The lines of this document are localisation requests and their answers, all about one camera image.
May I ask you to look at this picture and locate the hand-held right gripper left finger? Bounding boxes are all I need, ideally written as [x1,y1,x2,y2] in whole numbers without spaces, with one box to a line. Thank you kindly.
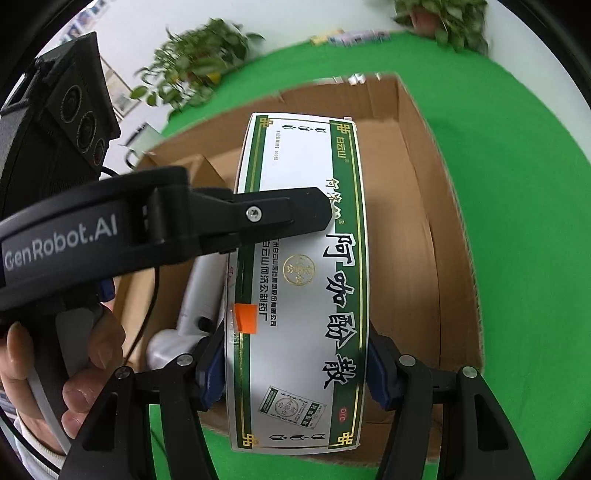
[59,330,232,480]

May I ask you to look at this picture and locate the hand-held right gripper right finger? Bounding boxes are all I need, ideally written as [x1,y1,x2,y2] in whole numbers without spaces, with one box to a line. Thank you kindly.
[367,320,536,480]

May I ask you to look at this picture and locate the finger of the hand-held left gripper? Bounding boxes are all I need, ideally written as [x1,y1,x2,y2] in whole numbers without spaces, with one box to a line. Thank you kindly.
[150,185,336,257]

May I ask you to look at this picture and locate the white handheld vacuum cleaner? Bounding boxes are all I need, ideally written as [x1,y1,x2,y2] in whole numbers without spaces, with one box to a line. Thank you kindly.
[147,254,232,370]

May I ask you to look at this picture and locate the white green medicine box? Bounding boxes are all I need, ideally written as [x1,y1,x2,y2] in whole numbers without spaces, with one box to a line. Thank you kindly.
[224,112,372,455]

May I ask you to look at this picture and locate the large cardboard box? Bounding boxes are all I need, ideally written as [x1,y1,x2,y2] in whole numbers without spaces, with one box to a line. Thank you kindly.
[113,73,485,467]

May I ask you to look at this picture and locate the person's left forearm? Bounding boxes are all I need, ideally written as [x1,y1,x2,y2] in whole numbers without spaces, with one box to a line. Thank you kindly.
[9,413,72,462]

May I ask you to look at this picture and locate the person's left hand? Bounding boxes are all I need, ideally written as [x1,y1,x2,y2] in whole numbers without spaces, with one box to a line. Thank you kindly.
[0,305,126,444]

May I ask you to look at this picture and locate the grid of framed certificates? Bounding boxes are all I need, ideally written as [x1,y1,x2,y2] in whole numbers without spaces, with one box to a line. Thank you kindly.
[102,60,139,118]

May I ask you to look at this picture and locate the bushy potted plant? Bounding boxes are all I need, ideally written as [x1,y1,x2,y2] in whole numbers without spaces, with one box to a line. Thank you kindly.
[130,18,266,112]

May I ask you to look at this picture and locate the colourful booklets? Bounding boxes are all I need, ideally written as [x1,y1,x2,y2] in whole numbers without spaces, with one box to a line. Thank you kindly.
[310,30,393,47]

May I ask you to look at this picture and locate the row of portrait photos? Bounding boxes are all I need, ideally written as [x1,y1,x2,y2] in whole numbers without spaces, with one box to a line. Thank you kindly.
[69,0,112,33]

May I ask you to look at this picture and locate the green tablecloth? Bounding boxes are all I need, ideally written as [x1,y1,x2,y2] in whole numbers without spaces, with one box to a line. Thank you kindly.
[139,32,591,480]

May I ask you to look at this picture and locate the potted plant in terracotta pot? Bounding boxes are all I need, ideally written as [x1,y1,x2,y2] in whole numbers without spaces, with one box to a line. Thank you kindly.
[392,0,490,55]

